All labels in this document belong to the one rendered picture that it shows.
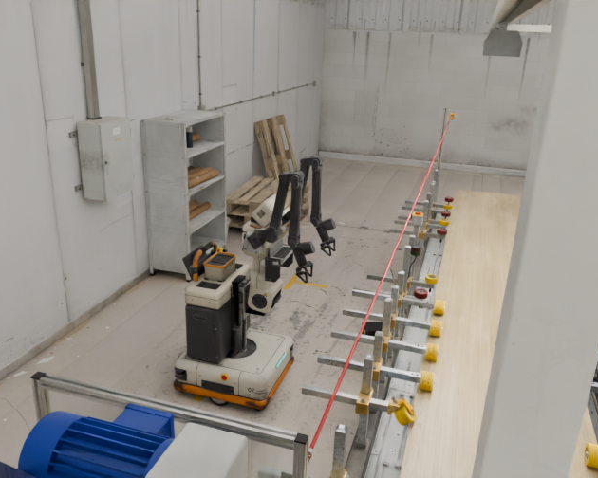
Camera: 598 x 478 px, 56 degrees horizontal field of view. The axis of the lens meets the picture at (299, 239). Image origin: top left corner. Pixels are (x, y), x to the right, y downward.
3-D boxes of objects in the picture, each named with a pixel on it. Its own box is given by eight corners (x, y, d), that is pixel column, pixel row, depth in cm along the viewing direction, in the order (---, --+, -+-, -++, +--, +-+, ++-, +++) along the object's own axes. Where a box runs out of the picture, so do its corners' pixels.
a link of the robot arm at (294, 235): (295, 170, 318) (289, 174, 308) (306, 172, 317) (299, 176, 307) (291, 241, 334) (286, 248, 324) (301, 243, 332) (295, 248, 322)
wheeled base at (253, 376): (172, 392, 380) (170, 360, 372) (213, 346, 437) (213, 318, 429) (265, 414, 362) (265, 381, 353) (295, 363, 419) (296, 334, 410)
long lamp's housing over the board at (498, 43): (481, 55, 184) (485, 29, 182) (483, 46, 400) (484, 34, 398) (520, 57, 181) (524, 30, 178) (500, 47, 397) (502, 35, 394)
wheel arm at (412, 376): (316, 363, 258) (317, 356, 257) (319, 358, 261) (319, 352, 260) (427, 385, 244) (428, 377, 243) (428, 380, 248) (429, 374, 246)
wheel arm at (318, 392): (301, 394, 236) (301, 387, 234) (303, 389, 238) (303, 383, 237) (387, 412, 226) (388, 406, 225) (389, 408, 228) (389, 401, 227)
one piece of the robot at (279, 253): (258, 280, 352) (258, 248, 345) (273, 264, 377) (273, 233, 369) (282, 284, 348) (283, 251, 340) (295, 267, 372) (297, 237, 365)
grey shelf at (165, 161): (149, 275, 566) (140, 119, 513) (191, 246, 647) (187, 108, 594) (189, 282, 554) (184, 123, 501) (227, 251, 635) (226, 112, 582)
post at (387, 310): (376, 384, 286) (384, 299, 269) (377, 380, 289) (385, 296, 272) (383, 385, 285) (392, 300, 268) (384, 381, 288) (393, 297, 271)
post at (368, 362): (356, 453, 242) (364, 357, 225) (357, 448, 245) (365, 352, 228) (364, 455, 241) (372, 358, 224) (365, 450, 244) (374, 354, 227)
